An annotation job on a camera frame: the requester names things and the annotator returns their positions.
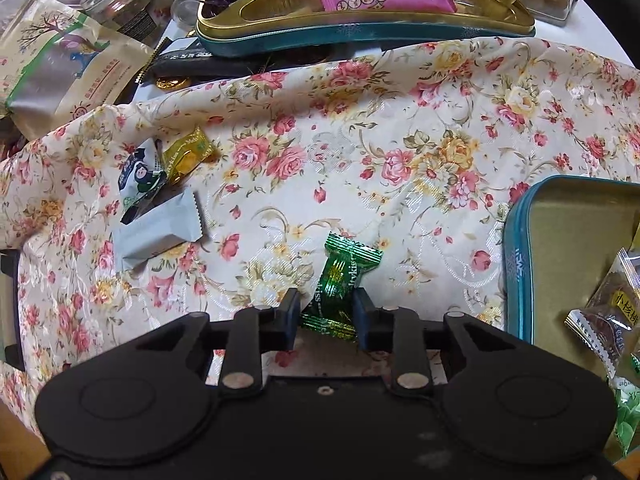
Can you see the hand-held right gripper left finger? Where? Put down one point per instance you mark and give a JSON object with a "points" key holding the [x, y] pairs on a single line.
{"points": [[290, 320]]}

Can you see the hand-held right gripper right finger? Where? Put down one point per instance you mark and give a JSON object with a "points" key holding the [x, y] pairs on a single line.
{"points": [[362, 320]]}

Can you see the green foil candy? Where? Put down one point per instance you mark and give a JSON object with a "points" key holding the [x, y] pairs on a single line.
{"points": [[337, 280]]}

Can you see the grey snack packet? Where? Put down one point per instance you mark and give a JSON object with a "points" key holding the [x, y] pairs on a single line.
{"points": [[157, 235]]}

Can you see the yellow foil candy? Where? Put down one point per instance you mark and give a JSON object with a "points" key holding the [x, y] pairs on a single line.
{"points": [[187, 155]]}

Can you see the clear brown snack packet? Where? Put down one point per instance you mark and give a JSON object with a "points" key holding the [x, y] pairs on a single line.
{"points": [[610, 315]]}

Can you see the floral tablecloth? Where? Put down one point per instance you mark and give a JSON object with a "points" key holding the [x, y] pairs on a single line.
{"points": [[400, 135]]}

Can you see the white green cartoon candy packet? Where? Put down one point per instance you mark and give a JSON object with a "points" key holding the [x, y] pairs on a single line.
{"points": [[142, 180]]}

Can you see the gold foil coin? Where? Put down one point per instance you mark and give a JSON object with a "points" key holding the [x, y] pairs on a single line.
{"points": [[172, 83]]}

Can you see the black remote control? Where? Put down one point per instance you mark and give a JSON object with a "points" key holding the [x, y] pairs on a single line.
{"points": [[210, 62]]}

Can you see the black clip holder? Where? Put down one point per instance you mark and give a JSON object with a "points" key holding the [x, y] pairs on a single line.
{"points": [[11, 310]]}

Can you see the green leaf packet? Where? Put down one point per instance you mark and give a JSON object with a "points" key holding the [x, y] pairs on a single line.
{"points": [[629, 415]]}

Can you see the teal tin with gold insert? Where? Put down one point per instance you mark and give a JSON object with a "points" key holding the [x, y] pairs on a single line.
{"points": [[350, 30]]}

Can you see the clear drinking glass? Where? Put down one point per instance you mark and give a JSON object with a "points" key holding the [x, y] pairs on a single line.
{"points": [[187, 5]]}

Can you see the beige standing pouch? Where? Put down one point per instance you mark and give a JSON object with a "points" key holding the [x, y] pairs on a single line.
{"points": [[60, 65]]}

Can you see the small open glass jar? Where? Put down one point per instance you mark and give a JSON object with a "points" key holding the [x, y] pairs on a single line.
{"points": [[117, 0]]}

